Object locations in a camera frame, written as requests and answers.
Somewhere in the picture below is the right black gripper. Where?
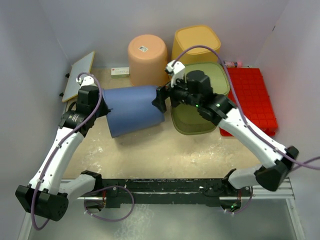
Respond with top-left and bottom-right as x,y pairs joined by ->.
152,72 -> 201,113

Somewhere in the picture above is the blue round plastic bucket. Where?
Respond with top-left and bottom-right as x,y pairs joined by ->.
102,85 -> 165,138

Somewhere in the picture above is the green mesh plastic basket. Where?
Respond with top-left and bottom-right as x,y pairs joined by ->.
170,61 -> 231,136

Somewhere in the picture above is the orange round plastic bucket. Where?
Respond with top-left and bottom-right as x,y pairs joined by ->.
127,34 -> 169,87

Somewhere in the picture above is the yellow mesh plastic basket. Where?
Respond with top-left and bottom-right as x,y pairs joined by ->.
171,25 -> 221,65

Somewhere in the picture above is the red plastic tray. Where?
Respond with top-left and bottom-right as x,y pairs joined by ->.
228,68 -> 278,137

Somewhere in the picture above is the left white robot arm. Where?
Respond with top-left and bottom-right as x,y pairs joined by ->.
15,84 -> 109,222

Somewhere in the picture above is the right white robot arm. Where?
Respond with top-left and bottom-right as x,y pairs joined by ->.
152,70 -> 299,196

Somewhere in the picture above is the small white box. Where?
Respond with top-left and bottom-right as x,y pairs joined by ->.
110,67 -> 130,78

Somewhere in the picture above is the white yellow-edged board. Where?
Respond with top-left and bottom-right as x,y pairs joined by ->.
61,51 -> 96,103

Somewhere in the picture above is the small pink capped bottle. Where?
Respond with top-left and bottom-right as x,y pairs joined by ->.
223,60 -> 243,68

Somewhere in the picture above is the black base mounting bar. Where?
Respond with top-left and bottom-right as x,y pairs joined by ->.
82,170 -> 251,209

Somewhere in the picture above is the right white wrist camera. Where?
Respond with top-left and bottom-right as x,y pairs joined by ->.
165,60 -> 186,86

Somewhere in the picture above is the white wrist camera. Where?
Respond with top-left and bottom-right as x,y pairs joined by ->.
76,75 -> 97,88
165,60 -> 186,86

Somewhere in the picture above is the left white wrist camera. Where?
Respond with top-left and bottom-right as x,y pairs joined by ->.
76,75 -> 97,88

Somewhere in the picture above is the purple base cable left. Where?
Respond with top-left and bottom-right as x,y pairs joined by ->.
83,185 -> 136,223

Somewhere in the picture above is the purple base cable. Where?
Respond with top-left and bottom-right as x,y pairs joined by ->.
223,185 -> 254,216
83,185 -> 136,223

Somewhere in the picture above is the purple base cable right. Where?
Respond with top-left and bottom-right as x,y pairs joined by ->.
223,185 -> 254,216

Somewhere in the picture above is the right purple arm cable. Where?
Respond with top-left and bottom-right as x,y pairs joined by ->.
174,44 -> 320,171

